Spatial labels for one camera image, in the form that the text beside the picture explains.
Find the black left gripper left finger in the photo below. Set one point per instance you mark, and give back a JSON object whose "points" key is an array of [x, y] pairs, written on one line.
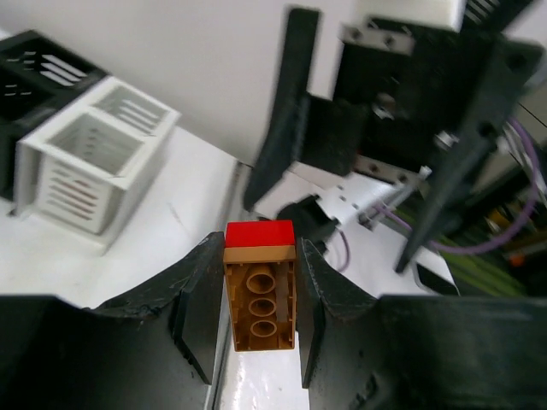
{"points": [[152, 347]]}

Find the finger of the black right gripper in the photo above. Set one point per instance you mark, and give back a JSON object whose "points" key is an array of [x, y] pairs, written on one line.
{"points": [[290, 108]]}

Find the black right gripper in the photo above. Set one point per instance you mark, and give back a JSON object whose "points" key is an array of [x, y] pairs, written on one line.
{"points": [[408, 98]]}

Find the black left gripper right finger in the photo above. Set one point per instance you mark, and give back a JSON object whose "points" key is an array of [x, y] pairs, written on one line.
{"points": [[415, 352]]}

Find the red long lego brick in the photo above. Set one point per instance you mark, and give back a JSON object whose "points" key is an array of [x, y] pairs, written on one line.
{"points": [[258, 233]]}

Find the tan long lego brick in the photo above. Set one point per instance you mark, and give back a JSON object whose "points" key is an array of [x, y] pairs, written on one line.
{"points": [[262, 297]]}

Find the white slotted container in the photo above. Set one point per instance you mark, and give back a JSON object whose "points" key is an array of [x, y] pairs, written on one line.
{"points": [[88, 168]]}

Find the black slotted container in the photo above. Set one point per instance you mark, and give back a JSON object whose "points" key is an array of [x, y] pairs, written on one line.
{"points": [[39, 78]]}

